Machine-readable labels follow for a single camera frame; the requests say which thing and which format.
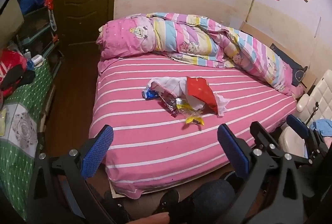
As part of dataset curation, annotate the blue tissue pack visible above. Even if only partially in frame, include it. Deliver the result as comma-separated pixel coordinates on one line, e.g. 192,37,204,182
142,87,159,100

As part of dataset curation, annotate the red dark snack wrapper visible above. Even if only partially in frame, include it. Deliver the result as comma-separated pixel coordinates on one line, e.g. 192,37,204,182
159,93,178,117

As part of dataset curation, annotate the blue cloth on chair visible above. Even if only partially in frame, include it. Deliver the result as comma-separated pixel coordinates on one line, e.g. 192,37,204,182
310,119,332,137

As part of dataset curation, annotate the colourful striped cartoon quilt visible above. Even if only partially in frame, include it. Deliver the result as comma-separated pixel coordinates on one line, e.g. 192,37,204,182
96,12,294,96

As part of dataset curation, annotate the red paper packet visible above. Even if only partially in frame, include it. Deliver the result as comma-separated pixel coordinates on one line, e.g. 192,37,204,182
186,76,218,114

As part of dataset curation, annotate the white pink-edged cloth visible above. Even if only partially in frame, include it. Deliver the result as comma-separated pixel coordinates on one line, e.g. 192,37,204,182
147,76,187,98

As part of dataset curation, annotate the cluttered clothes shelf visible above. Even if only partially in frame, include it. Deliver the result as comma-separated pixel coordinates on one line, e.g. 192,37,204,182
1,0,63,69

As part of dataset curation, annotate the pink striped bed mattress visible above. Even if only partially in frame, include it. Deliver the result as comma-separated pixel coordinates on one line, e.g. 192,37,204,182
89,54,296,199

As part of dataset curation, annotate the cream leather office chair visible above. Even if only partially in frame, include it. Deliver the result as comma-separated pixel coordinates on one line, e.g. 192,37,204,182
278,70,331,158

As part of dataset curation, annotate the dark blue pillow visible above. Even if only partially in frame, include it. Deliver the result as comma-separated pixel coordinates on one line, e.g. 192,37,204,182
270,43,308,86

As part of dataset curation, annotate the black shoe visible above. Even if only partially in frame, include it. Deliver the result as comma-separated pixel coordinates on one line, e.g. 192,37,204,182
153,189,180,214

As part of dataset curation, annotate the yellow snack wrapper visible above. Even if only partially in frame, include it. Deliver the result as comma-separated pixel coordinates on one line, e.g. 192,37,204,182
176,98,204,126

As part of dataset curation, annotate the white tissue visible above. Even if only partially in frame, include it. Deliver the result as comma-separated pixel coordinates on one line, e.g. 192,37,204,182
191,91,231,117

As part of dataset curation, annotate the red bag on table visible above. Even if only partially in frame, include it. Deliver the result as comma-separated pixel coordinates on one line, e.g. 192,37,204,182
1,49,35,98

